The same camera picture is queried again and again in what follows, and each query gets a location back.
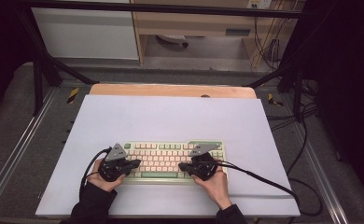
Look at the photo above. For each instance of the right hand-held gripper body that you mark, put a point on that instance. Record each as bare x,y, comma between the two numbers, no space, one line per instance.
205,166

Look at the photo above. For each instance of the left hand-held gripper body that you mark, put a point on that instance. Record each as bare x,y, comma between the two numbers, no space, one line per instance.
111,169

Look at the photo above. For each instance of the cream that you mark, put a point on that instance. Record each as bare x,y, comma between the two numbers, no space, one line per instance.
163,159

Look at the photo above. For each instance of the person's left hand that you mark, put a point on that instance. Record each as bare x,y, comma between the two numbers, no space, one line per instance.
104,183

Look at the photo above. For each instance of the person's right hand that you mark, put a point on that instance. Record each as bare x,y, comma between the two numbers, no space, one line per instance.
216,189

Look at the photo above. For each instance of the white board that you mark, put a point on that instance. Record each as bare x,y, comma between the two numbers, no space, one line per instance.
170,121

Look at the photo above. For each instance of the wooden table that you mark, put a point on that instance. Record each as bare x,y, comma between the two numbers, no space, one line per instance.
158,90

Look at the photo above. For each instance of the yellow and black floor tape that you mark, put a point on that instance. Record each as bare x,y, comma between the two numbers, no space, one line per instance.
72,95
274,100

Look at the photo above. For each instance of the office chair base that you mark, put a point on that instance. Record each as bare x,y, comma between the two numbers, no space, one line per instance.
174,39

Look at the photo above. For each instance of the white cabinet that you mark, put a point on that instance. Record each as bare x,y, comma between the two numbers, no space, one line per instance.
83,34

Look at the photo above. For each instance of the light wooden desk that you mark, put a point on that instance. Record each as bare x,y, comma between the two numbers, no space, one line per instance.
186,25

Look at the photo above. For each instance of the white power strip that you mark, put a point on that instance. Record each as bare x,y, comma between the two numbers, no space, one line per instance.
259,3

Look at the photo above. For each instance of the aluminium floor rail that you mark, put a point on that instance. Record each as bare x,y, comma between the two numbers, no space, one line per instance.
320,168
18,149

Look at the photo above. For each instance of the black metal frame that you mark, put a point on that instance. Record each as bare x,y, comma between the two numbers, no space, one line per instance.
40,68

